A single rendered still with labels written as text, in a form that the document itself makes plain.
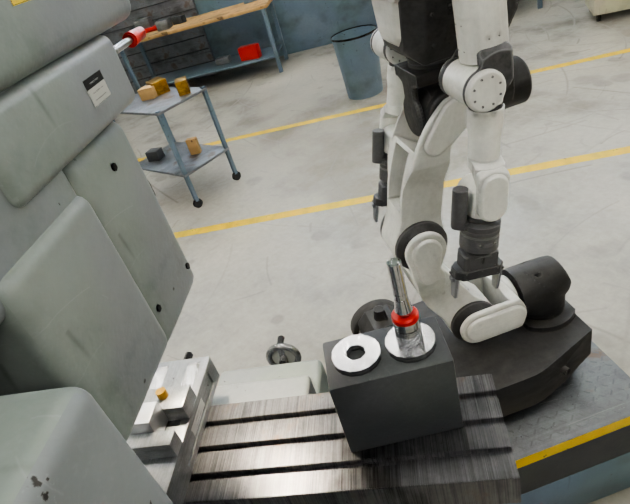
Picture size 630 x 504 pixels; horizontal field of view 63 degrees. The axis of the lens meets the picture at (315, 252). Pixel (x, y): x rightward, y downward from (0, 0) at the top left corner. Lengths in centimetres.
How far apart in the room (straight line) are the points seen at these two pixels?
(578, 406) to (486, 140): 97
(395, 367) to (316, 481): 28
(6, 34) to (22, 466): 41
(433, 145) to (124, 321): 80
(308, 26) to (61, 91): 770
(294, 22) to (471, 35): 736
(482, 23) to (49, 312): 80
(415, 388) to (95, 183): 61
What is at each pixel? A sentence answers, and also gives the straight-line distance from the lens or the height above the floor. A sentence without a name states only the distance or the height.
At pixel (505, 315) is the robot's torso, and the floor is 70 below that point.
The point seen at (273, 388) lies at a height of 86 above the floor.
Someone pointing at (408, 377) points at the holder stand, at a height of 111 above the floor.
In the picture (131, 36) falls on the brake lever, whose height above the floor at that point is 170.
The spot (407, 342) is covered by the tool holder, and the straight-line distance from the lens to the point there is 92.
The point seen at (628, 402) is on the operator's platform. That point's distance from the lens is 182.
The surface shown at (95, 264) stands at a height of 153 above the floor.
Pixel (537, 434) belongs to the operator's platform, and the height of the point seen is 40.
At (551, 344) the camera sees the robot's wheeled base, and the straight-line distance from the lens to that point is 171.
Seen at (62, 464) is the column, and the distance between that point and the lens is 42.
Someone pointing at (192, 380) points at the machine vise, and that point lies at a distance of 123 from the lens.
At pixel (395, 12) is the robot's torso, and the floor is 158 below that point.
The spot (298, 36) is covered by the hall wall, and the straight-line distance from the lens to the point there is 836.
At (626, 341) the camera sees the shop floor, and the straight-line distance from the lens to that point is 254.
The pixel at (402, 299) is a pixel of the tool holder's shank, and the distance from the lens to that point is 87.
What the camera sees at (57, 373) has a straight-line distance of 60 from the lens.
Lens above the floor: 181
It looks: 33 degrees down
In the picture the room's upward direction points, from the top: 17 degrees counter-clockwise
